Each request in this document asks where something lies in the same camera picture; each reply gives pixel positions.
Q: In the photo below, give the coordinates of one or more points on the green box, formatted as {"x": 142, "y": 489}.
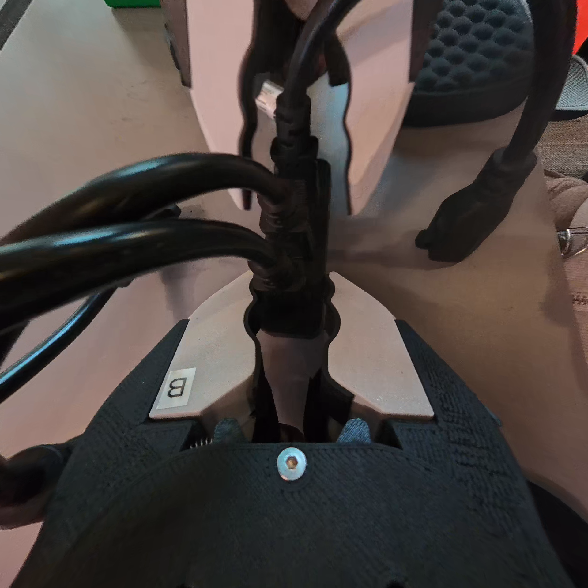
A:
{"x": 133, "y": 3}

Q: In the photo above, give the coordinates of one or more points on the black dimpled cushion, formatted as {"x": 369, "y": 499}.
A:
{"x": 473, "y": 59}

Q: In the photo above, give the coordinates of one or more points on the black power strip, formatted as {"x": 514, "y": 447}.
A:
{"x": 321, "y": 206}

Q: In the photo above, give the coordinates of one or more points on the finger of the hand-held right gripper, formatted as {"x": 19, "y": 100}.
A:
{"x": 381, "y": 92}
{"x": 216, "y": 69}

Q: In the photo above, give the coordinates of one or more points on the grey mesh panel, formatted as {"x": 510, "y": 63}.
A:
{"x": 574, "y": 87}

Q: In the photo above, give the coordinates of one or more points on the orange red object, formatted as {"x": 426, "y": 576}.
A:
{"x": 581, "y": 27}

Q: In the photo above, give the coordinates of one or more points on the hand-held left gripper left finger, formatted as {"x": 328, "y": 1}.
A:
{"x": 216, "y": 349}

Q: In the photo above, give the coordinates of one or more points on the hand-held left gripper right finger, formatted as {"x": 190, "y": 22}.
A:
{"x": 376, "y": 358}

